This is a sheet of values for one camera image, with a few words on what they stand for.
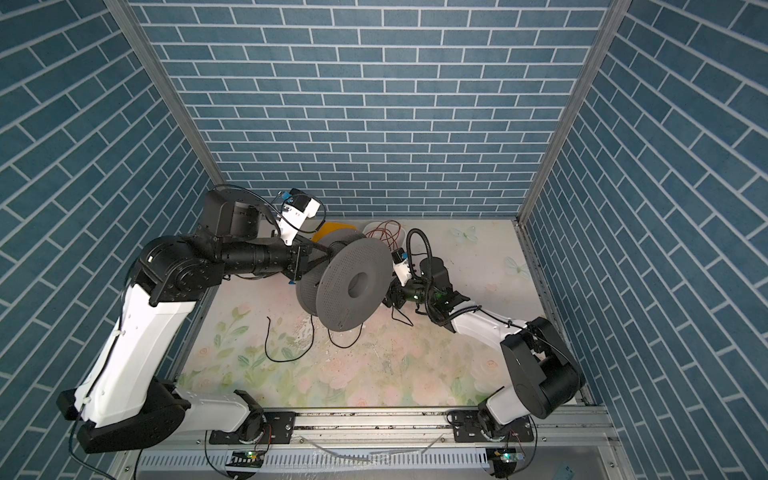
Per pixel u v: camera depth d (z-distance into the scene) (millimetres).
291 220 514
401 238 1094
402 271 735
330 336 884
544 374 439
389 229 1083
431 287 664
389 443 725
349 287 560
